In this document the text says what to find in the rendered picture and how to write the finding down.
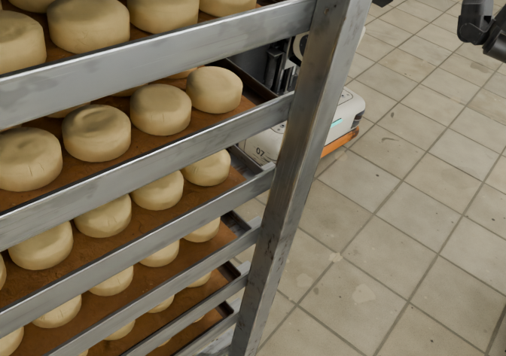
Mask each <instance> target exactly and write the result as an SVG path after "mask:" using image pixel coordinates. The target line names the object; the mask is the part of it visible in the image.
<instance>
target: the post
mask: <svg viewBox="0 0 506 356"><path fill-rule="evenodd" d="M372 1H373V0H317V2H316V6H315V11H314V14H313V18H312V23H311V26H310V30H309V35H308V39H307V42H306V47H305V51H304V54H303V59H302V63H301V66H300V71H299V75H298V78H297V83H296V87H295V90H294V95H293V99H292V102H291V107H290V111H289V114H288V119H287V123H286V125H285V131H284V134H283V137H282V143H281V146H280V149H279V155H278V158H277V161H276V167H275V170H274V173H273V179H272V182H271V185H270V191H269V194H268V197H267V203H266V206H265V209H264V215H263V218H262V221H261V227H260V230H259V234H258V239H257V242H256V246H255V251H254V254H253V258H252V261H251V266H250V270H249V273H248V278H247V282H246V285H245V290H244V294H243V297H242V302H241V306H240V309H239V314H238V318H237V321H236V326H235V329H234V332H233V338H232V341H231V344H230V350H229V353H228V356H255V355H256V352H257V350H258V346H259V343H260V341H261V337H262V334H263V331H264V327H265V324H266V322H267V318H268V315H269V313H270V309H271V306H272V304H273V300H274V297H275V295H276V291H277V288H278V286H279V282H280V279H281V277H282V273H283V270H284V268H285V264H286V260H287V258H288V254H289V251H290V249H291V245H292V242H293V240H294V236H295V233H296V231H297V227H298V224H299V222H300V218H301V215H302V213H303V209H304V206H305V204H306V200H307V197H308V195H309V190H310V188H311V185H312V181H313V179H314V176H315V172H316V170H317V167H318V164H319V160H320V158H321V155H322V151H323V149H324V146H325V142H326V140H327V137H328V133H329V131H330V128H331V124H332V121H333V119H334V115H335V112H336V110H337V106H338V103H339V101H340V97H341V94H342V91H343V88H344V85H345V82H346V79H347V76H348V73H349V70H350V67H351V64H352V61H353V58H354V55H355V51H356V48H357V46H358V42H359V39H360V37H361V33H362V30H363V28H364V24H365V21H366V19H367V15H368V12H369V10H370V6H371V3H372Z"/></svg>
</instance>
